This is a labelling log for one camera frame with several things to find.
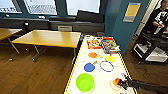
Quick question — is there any yellow-green bowl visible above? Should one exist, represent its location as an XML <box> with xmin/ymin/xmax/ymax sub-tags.
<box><xmin>75</xmin><ymin>72</ymin><xmax>96</xmax><ymax>93</ymax></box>

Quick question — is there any yellow gaming table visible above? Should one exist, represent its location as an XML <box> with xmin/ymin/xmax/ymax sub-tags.
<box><xmin>63</xmin><ymin>34</ymin><xmax>140</xmax><ymax>94</ymax></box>

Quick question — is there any clear round plate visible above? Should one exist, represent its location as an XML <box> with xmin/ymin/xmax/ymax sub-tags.
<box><xmin>108</xmin><ymin>79</ymin><xmax>123</xmax><ymax>92</ymax></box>

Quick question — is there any yellow round plate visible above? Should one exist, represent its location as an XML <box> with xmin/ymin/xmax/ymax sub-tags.
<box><xmin>105</xmin><ymin>55</ymin><xmax>116</xmax><ymax>64</ymax></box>

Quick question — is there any blue round plate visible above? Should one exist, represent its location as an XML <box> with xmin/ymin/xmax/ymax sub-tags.
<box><xmin>83</xmin><ymin>60</ymin><xmax>99</xmax><ymax>74</ymax></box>

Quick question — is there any orange round plate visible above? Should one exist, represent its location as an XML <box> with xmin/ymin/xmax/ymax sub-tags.
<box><xmin>87</xmin><ymin>52</ymin><xmax>99</xmax><ymax>59</ymax></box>

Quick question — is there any black wheeled cart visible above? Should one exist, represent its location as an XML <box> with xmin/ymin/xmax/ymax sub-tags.
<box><xmin>131</xmin><ymin>31</ymin><xmax>168</xmax><ymax>65</ymax></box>

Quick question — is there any red yellow game box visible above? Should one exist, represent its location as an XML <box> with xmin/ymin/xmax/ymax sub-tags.
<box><xmin>86</xmin><ymin>37</ymin><xmax>103</xmax><ymax>50</ymax></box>

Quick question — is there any person in black shirt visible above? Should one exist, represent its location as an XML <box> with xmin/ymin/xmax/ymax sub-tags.
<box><xmin>146</xmin><ymin>6</ymin><xmax>168</xmax><ymax>36</ymax></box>

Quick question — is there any dark bench sofa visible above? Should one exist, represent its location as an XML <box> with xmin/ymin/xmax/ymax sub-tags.
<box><xmin>0</xmin><ymin>9</ymin><xmax>110</xmax><ymax>35</ymax></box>

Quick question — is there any bright rounded window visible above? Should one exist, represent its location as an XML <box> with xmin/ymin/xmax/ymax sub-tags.
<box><xmin>0</xmin><ymin>0</ymin><xmax>23</xmax><ymax>15</ymax></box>
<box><xmin>65</xmin><ymin>0</ymin><xmax>101</xmax><ymax>17</ymax></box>
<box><xmin>23</xmin><ymin>0</ymin><xmax>59</xmax><ymax>16</ymax></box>

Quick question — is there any long light wooden table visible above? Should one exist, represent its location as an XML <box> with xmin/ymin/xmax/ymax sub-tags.
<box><xmin>11</xmin><ymin>29</ymin><xmax>82</xmax><ymax>65</ymax></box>
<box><xmin>0</xmin><ymin>27</ymin><xmax>24</xmax><ymax>55</ymax></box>

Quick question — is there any yellow framed wall notice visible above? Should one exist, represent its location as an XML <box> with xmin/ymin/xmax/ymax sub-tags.
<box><xmin>122</xmin><ymin>2</ymin><xmax>142</xmax><ymax>24</ymax></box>

